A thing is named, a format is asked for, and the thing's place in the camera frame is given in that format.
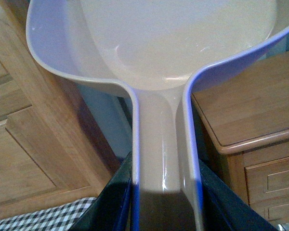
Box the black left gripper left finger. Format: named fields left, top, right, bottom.
left=71, top=153, right=132, bottom=231

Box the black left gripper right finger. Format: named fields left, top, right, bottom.
left=199, top=160, right=277, bottom=231

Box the grey plastic dustpan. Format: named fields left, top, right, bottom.
left=26, top=0, right=289, bottom=231

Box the black white checkered bedsheet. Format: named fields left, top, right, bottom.
left=0, top=197, right=96, bottom=231

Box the wooden headboard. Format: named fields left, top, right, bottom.
left=0, top=0, right=119, bottom=219

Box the wooden nightstand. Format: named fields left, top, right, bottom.
left=192, top=51, right=289, bottom=224

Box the grey curtain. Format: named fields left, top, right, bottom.
left=78, top=85, right=132, bottom=161

